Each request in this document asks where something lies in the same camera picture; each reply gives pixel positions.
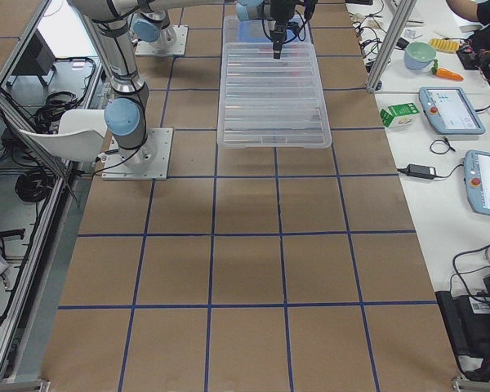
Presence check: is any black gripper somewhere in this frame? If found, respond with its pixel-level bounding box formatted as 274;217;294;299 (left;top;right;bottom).
269;0;315;59

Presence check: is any clear plastic box lid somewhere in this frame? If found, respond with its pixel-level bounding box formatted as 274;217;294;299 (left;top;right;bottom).
217;42;332;149

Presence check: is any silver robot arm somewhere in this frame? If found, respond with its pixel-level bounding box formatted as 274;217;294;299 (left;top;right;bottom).
132;1;318;59
73;1;214;169

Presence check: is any clear plastic storage box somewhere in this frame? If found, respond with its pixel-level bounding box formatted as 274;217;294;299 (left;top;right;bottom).
223;16;311;44

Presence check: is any green bowl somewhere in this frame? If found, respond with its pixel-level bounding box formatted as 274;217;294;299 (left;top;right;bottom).
403;42;436;70

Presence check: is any green white carton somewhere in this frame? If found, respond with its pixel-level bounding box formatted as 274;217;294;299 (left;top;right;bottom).
380;102;420;128

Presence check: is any toy carrot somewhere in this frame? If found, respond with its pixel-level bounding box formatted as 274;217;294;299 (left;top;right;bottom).
431;60;464;82

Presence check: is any yellow toy corn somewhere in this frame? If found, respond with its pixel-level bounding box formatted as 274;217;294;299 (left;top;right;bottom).
429;38;460;53

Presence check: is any teach pendant tablet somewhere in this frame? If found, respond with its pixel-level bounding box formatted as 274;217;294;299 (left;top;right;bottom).
463;149;490;216
418;87;486;136

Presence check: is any black power adapter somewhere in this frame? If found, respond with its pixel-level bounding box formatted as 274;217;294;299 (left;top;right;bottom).
398;163;437;180

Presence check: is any white chair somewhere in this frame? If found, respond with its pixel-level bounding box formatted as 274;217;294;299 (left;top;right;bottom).
20;109;107;162

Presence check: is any aluminium frame post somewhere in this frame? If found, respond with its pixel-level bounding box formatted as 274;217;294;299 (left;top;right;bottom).
366;0;417;93

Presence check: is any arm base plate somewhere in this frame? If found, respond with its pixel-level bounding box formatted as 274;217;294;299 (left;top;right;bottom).
133;23;189;57
100;128;173;180

